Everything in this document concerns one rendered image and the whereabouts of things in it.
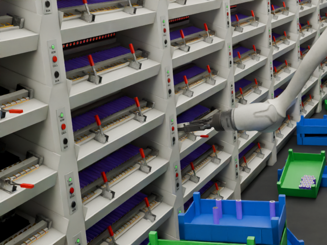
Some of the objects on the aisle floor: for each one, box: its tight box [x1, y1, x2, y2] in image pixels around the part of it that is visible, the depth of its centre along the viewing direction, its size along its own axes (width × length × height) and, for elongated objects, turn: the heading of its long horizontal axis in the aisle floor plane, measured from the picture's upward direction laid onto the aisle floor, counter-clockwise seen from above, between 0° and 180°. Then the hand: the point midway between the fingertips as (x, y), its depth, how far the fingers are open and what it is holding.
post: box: [187, 0, 241, 200], centre depth 291 cm, size 20×9×170 cm, turn 83°
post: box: [113, 0, 184, 241], centre depth 231 cm, size 20×9×170 cm, turn 83°
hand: (179, 128), depth 246 cm, fingers open, 3 cm apart
